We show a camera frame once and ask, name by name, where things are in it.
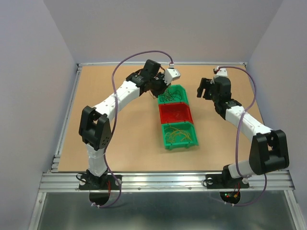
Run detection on far green plastic bin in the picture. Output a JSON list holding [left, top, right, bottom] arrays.
[[158, 84, 189, 104]]

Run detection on green plastic bin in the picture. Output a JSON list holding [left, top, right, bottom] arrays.
[[161, 122, 199, 150], [158, 84, 189, 104]]

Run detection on near green plastic bin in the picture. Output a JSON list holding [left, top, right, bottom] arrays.
[[161, 122, 199, 150]]

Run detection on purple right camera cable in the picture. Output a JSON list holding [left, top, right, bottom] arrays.
[[215, 66, 268, 207]]

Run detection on aluminium mounting rail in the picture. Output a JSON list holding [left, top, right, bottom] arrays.
[[38, 171, 295, 193]]

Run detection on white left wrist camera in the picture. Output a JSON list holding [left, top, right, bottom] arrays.
[[164, 68, 181, 86]]

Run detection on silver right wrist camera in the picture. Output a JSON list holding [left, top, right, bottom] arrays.
[[213, 67, 228, 78]]

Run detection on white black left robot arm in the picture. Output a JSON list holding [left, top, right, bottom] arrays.
[[79, 59, 180, 189]]

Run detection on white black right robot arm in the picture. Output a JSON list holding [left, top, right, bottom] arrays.
[[197, 77, 290, 189]]

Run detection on red plastic bin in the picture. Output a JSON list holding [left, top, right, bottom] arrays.
[[158, 102, 193, 124]]

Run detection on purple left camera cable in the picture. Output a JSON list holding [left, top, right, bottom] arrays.
[[91, 50, 175, 208]]

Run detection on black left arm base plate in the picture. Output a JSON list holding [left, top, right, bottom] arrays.
[[76, 173, 122, 191]]

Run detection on yellow wires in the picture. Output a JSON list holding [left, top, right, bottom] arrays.
[[165, 126, 194, 143]]

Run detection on dark wire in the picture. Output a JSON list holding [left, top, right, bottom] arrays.
[[160, 87, 184, 103]]

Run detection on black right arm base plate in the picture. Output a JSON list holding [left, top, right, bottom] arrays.
[[202, 173, 249, 189]]

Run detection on purple camera cable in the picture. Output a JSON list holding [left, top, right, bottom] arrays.
[[215, 66, 268, 207], [91, 50, 175, 208]]

